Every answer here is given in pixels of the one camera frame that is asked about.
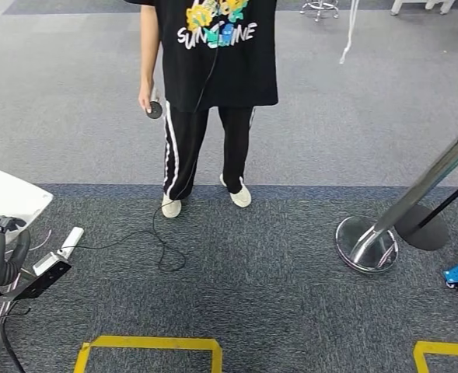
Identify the person's right hand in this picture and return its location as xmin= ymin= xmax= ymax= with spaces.
xmin=138 ymin=82 xmax=161 ymax=115

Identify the black round controller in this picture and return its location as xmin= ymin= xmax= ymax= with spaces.
xmin=146 ymin=87 xmax=164 ymax=120

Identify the white triangular plastic part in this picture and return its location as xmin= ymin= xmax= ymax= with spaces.
xmin=0 ymin=163 xmax=54 ymax=246

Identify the person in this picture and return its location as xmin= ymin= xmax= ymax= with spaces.
xmin=137 ymin=0 xmax=280 ymax=220

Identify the chrome stool base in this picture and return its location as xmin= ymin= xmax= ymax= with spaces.
xmin=299 ymin=0 xmax=340 ymax=23

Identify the yellow floor tape square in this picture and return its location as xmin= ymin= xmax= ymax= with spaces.
xmin=72 ymin=335 xmax=223 ymax=373

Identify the chrome barrier stanchion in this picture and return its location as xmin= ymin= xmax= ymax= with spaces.
xmin=334 ymin=118 xmax=458 ymax=275

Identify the white furniture base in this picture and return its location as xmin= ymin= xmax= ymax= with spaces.
xmin=391 ymin=0 xmax=457 ymax=16

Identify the black controller cable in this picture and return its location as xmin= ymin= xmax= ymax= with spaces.
xmin=59 ymin=30 xmax=222 ymax=274

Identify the white hanging strap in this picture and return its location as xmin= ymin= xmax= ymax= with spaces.
xmin=339 ymin=0 xmax=361 ymax=65

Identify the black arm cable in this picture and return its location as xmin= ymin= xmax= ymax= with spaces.
xmin=0 ymin=309 xmax=31 ymax=373

